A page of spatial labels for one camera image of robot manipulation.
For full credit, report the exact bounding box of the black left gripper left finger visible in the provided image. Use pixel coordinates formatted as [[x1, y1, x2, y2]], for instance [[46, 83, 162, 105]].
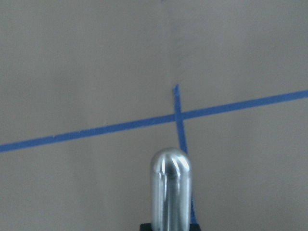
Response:
[[140, 223, 152, 231]]

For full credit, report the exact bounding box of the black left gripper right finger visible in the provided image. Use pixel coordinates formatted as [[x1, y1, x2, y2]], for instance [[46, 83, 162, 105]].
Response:
[[190, 224, 201, 231]]

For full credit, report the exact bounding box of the steel muddler with black tip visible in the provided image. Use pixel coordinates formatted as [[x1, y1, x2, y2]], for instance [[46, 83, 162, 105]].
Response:
[[151, 147, 192, 231]]

